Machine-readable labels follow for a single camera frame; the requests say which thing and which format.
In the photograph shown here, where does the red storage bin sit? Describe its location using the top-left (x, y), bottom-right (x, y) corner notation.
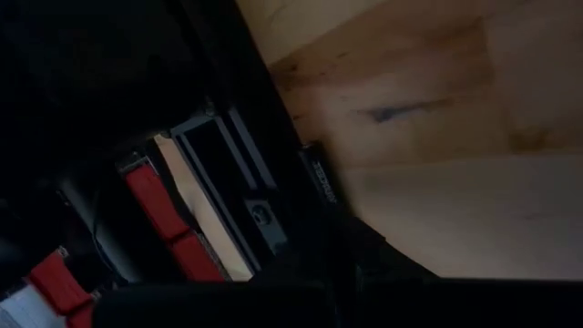
top-left (121, 159), bottom-right (192, 242)
top-left (66, 303), bottom-right (97, 328)
top-left (167, 231), bottom-right (227, 283)
top-left (26, 249), bottom-right (95, 316)

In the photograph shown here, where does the white grey panel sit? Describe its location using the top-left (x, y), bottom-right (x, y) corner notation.
top-left (0, 285), bottom-right (66, 328)

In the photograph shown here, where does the black copper Duracell battery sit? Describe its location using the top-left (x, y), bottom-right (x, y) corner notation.
top-left (298, 141), bottom-right (350, 209)

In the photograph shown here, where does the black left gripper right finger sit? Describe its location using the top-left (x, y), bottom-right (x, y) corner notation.
top-left (336, 205), bottom-right (583, 328)

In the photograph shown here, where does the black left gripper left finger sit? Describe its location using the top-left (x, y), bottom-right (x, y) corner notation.
top-left (90, 207), bottom-right (330, 328)

